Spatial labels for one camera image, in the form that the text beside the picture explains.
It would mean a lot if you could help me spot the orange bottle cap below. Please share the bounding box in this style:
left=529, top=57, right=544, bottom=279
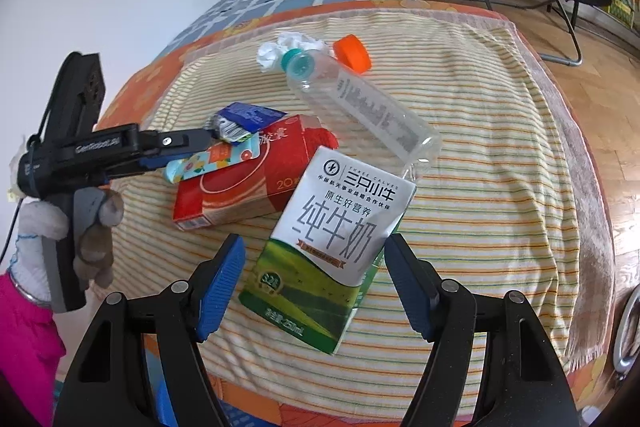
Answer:
left=333, top=35, right=374, bottom=73

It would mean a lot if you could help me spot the clear plastic bottle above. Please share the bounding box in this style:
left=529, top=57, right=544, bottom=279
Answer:
left=281, top=48, right=442, bottom=178

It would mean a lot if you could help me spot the striped yellow towel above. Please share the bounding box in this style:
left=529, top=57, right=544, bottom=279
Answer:
left=106, top=9, right=584, bottom=379

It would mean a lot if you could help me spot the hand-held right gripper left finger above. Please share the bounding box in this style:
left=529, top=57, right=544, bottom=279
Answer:
left=52, top=234, right=247, bottom=427

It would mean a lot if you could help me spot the crumpled white tissue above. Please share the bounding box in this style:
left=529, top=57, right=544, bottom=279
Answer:
left=256, top=32, right=332, bottom=73

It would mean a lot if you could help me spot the white metal ring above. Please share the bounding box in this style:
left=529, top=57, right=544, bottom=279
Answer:
left=611, top=284, right=640, bottom=380

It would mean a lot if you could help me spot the floral printed small packet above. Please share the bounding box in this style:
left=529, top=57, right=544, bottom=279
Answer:
left=163, top=142, right=264, bottom=184

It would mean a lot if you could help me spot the black cable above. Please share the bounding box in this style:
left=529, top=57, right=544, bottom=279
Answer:
left=1, top=199, right=23, bottom=269

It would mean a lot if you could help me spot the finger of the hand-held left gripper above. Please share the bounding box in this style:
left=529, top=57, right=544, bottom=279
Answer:
left=136, top=127, right=222, bottom=156
left=106, top=149, right=213, bottom=182

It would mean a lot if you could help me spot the red cardboard box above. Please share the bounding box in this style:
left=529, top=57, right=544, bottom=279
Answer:
left=172, top=114, right=341, bottom=233

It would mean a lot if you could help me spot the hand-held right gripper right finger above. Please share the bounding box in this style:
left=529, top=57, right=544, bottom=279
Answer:
left=384, top=233, right=581, bottom=427

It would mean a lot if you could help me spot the blue foil wrapper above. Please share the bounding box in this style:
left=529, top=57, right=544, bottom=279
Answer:
left=204, top=102, right=288, bottom=143

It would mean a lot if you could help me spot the white green milk carton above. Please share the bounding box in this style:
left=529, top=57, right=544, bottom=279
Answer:
left=239, top=145, right=418, bottom=356

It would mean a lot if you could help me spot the person's left hand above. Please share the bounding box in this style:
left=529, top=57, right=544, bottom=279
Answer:
left=9, top=188, right=125, bottom=305

